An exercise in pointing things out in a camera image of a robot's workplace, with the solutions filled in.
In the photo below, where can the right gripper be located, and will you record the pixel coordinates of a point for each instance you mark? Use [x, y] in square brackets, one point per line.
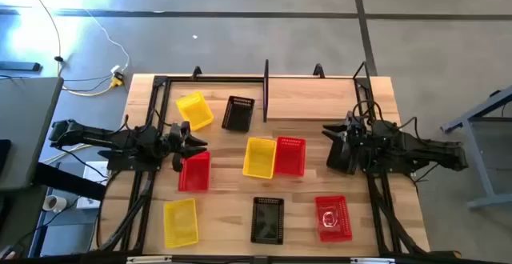
[360, 132]

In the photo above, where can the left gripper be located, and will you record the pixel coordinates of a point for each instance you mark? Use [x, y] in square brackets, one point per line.
[176, 142]

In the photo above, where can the red plastic basket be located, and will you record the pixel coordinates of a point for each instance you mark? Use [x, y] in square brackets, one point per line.
[195, 174]
[345, 216]
[290, 157]

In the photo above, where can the yellow plastic basket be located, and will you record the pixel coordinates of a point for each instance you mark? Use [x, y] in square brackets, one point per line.
[195, 111]
[260, 158]
[181, 223]

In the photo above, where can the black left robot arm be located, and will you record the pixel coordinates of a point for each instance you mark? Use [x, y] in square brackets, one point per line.
[100, 138]

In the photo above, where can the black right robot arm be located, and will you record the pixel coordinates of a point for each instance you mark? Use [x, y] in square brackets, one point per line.
[432, 150]

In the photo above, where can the clear plastic wrap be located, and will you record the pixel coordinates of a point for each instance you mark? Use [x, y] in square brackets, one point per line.
[330, 220]

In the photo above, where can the yellow power plug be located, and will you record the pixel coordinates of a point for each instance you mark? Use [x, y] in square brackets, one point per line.
[117, 82]

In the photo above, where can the white paper box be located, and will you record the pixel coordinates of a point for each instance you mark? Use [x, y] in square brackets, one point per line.
[96, 173]

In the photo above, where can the white power adapter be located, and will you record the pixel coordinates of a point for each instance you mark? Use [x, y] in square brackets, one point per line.
[116, 69]

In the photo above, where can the black desk support beam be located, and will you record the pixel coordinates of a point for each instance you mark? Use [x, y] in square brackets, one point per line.
[68, 181]

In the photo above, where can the grey-blue metal table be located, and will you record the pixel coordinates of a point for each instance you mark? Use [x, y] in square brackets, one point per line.
[480, 164]

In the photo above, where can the white cup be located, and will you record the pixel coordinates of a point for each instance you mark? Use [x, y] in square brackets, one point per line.
[54, 203]

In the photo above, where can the black table edge beam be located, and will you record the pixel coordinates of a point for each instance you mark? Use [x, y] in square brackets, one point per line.
[80, 261]

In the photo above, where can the grey desk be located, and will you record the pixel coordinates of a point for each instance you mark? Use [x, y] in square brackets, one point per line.
[24, 128]

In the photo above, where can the black triangular bracket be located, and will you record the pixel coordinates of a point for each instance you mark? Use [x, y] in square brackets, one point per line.
[319, 72]
[197, 73]

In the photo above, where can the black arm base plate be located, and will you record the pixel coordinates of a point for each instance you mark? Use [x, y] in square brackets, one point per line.
[128, 164]
[394, 169]

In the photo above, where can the black table frame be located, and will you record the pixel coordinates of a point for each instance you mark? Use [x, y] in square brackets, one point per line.
[216, 79]

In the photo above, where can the black metal shelf frame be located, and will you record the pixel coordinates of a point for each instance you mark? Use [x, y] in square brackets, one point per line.
[266, 96]

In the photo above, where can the silver bracket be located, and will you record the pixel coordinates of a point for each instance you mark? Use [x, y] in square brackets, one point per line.
[148, 260]
[372, 261]

